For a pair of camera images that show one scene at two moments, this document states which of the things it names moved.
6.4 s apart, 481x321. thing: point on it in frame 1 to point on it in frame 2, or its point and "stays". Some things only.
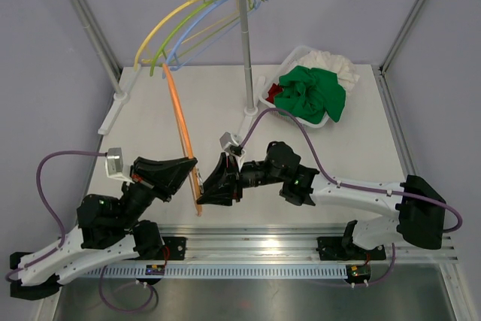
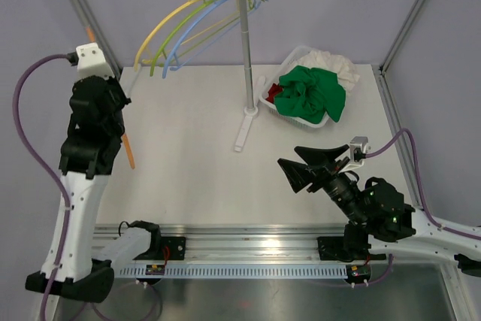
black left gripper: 165,177 to 125,100
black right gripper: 225,184 to 301,174
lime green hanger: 184,13 to 168,34
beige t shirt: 347,74 stays
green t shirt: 310,94 stays
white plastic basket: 273,79 stays
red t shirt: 273,90 stays
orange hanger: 183,135 to 124,139
